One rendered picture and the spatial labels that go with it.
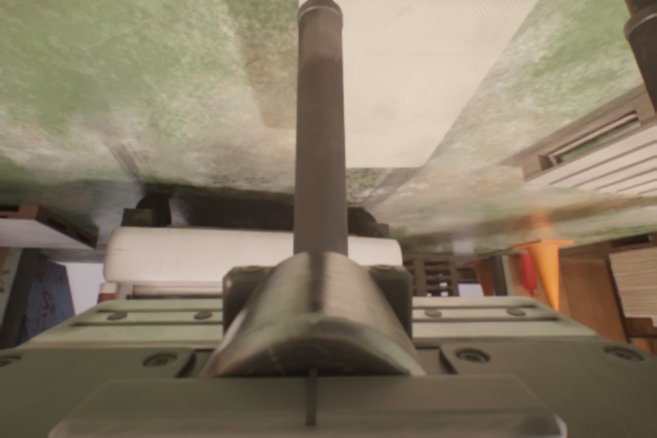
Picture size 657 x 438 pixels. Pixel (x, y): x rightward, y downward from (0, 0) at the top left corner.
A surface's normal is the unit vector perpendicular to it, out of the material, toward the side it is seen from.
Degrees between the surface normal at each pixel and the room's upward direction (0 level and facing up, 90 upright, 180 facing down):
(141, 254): 88
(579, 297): 90
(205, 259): 87
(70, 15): 0
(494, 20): 0
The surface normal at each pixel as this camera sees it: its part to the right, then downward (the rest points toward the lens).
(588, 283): 0.26, -0.32
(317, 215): -0.10, -0.33
